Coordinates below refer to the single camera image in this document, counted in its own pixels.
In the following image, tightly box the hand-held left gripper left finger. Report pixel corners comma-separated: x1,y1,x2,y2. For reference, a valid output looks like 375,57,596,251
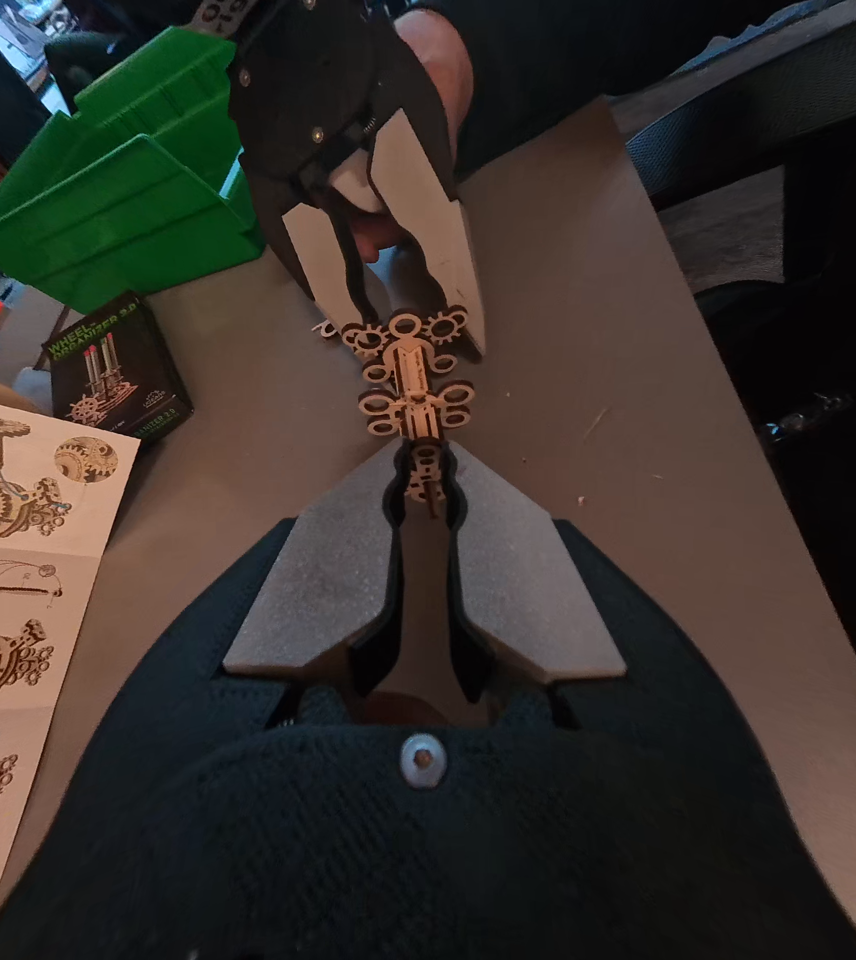
223,441,408,696

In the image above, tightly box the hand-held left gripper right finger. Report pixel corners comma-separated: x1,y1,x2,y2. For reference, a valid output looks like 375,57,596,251
439,438,628,704

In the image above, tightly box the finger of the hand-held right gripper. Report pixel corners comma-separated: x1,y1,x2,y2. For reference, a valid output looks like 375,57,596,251
364,108,489,360
281,196,380,325

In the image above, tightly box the wooden gear model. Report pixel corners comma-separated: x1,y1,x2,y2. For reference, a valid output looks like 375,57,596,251
341,303,477,522

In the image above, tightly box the black model kit box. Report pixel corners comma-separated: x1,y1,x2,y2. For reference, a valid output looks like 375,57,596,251
41,291,195,433

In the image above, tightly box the person's right hand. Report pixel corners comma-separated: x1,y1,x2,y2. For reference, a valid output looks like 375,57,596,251
349,9,474,264

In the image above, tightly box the green plastic bin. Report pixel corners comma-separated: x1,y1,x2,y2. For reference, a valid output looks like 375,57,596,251
71,26,245,151
0,133,265,315

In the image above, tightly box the paper instruction sheet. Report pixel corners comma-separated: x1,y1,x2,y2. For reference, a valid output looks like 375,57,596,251
0,390,142,940

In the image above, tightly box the grey mesh office chair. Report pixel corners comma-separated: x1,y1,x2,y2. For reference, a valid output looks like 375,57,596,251
623,11,856,290

